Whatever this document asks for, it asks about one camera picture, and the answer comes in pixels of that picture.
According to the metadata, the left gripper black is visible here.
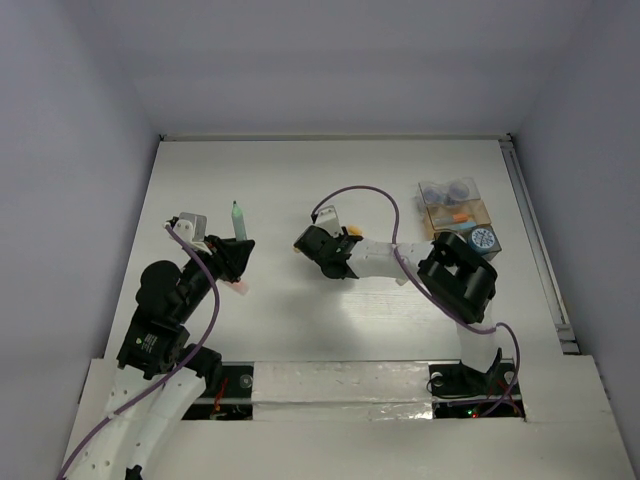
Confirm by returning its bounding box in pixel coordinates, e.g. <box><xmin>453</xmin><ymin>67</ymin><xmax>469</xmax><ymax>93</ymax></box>
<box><xmin>176</xmin><ymin>231</ymin><xmax>255</xmax><ymax>320</ymax></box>

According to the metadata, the green highlighter marker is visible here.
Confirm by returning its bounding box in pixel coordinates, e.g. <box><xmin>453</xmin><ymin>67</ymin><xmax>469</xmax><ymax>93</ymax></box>
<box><xmin>231</xmin><ymin>201</ymin><xmax>248</xmax><ymax>241</ymax></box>

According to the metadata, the red-orange highlighter marker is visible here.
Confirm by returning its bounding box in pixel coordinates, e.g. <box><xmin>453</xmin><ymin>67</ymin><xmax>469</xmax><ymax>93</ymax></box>
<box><xmin>433</xmin><ymin>213</ymin><xmax>469</xmax><ymax>226</ymax></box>

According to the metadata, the blue patterned tape roll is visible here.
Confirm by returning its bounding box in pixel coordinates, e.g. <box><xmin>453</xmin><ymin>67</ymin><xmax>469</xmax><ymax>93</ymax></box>
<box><xmin>467</xmin><ymin>226</ymin><xmax>499</xmax><ymax>256</ymax></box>

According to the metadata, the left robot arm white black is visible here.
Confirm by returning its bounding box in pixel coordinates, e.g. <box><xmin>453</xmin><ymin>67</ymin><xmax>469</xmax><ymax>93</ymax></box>
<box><xmin>57</xmin><ymin>232</ymin><xmax>255</xmax><ymax>479</ymax></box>

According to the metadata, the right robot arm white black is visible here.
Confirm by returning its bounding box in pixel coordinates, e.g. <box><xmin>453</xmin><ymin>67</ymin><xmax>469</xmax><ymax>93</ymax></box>
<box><xmin>294</xmin><ymin>226</ymin><xmax>502</xmax><ymax>392</ymax></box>

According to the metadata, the pink highlighter marker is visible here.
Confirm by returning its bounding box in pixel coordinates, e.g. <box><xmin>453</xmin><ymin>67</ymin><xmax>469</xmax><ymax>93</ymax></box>
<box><xmin>224</xmin><ymin>281</ymin><xmax>249</xmax><ymax>295</ymax></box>

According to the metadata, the three-compartment desk organizer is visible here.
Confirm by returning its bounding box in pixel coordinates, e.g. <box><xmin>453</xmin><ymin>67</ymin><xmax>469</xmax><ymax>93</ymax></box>
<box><xmin>416</xmin><ymin>177</ymin><xmax>502</xmax><ymax>261</ymax></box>

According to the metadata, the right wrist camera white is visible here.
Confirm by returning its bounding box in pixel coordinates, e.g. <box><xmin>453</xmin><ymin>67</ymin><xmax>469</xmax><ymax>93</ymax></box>
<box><xmin>313</xmin><ymin>205</ymin><xmax>343</xmax><ymax>237</ymax></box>

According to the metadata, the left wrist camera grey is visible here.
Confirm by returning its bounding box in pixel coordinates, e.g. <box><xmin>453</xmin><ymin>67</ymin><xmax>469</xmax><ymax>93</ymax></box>
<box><xmin>173</xmin><ymin>212</ymin><xmax>207</xmax><ymax>243</ymax></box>

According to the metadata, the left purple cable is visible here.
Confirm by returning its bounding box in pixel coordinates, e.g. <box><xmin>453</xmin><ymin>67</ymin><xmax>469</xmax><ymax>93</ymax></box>
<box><xmin>57</xmin><ymin>227</ymin><xmax>221</xmax><ymax>479</ymax></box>

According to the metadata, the purple cable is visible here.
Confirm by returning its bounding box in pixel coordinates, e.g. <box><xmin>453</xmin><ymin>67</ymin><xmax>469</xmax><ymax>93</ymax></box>
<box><xmin>57</xmin><ymin>227</ymin><xmax>221</xmax><ymax>479</ymax></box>
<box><xmin>310</xmin><ymin>186</ymin><xmax>521</xmax><ymax>419</ymax></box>

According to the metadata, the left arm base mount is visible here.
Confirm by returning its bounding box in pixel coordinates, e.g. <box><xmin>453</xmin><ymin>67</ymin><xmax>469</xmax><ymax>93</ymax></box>
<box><xmin>183</xmin><ymin>362</ymin><xmax>254</xmax><ymax>421</ymax></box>

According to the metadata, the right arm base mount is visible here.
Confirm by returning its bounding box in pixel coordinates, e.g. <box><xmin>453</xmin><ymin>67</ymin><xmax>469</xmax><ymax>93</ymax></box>
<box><xmin>426</xmin><ymin>360</ymin><xmax>526</xmax><ymax>419</ymax></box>

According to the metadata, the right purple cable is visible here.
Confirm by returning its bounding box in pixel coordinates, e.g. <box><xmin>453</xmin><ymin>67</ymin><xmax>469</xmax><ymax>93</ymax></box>
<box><xmin>310</xmin><ymin>186</ymin><xmax>521</xmax><ymax>419</ymax></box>

